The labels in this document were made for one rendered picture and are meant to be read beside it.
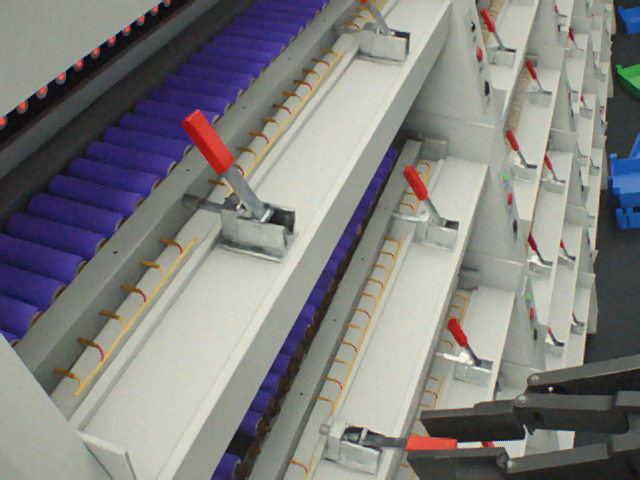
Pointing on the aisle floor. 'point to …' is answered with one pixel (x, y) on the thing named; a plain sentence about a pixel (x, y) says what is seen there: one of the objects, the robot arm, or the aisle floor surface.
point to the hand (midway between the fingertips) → (465, 445)
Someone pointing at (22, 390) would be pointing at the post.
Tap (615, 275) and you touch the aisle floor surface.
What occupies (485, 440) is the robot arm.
